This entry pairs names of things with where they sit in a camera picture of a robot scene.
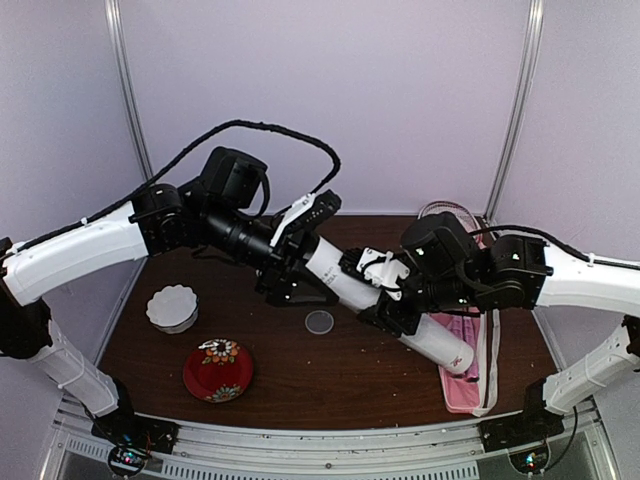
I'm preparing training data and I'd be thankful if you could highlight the red floral plate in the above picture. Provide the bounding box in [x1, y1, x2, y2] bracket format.
[182, 338, 254, 404]

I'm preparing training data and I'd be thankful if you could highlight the aluminium frame post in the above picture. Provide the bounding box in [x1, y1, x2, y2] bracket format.
[104, 0, 153, 180]
[484, 0, 545, 224]

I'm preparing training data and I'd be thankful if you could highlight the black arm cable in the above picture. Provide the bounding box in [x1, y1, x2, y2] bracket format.
[0, 118, 342, 261]
[479, 224, 640, 274]

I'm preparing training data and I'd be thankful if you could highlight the white shuttlecock tube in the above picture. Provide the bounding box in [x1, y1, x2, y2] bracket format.
[304, 238, 475, 374]

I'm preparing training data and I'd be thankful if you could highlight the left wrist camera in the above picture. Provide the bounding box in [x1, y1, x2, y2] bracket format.
[269, 189, 342, 248]

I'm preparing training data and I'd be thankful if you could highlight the left aluminium frame post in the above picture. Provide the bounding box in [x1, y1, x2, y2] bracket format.
[104, 0, 153, 180]

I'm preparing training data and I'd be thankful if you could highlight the clear plastic tube lid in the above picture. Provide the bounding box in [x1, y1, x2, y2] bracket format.
[304, 310, 335, 335]

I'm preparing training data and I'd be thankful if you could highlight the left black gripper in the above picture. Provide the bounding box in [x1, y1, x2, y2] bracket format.
[203, 200, 345, 309]

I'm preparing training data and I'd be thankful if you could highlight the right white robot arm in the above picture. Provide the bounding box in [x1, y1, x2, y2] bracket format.
[341, 212, 639, 442]

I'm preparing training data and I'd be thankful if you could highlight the right aluminium frame post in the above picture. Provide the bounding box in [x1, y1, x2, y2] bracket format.
[484, 0, 545, 224]

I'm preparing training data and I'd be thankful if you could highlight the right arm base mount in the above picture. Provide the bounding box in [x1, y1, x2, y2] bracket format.
[479, 379, 564, 476]

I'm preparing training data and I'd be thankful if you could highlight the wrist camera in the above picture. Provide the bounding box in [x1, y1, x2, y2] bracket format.
[338, 247, 410, 301]
[269, 189, 342, 248]

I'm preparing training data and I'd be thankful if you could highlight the pink racket bag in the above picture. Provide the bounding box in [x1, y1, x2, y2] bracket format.
[430, 212, 502, 418]

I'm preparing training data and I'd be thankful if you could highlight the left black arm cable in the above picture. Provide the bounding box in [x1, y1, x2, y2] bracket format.
[0, 118, 342, 261]

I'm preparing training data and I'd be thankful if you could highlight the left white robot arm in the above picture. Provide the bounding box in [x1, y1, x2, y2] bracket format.
[1, 147, 341, 444]

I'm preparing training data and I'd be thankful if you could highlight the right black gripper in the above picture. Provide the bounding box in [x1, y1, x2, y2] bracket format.
[355, 256, 481, 339]

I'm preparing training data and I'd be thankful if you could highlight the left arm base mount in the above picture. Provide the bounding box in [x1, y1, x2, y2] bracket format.
[83, 379, 179, 479]

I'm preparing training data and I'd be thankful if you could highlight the front aluminium rail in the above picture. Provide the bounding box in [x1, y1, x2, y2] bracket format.
[39, 394, 621, 480]

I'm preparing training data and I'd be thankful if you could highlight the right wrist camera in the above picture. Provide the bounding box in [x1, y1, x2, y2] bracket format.
[338, 247, 410, 301]

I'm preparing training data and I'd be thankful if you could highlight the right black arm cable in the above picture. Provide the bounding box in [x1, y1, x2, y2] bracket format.
[479, 224, 640, 274]

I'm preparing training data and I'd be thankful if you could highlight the pink badminton racket left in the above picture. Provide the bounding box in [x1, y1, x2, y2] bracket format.
[412, 200, 482, 252]

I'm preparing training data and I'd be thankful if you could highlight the white scalloped bowl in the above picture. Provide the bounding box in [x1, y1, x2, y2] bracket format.
[146, 284, 199, 334]

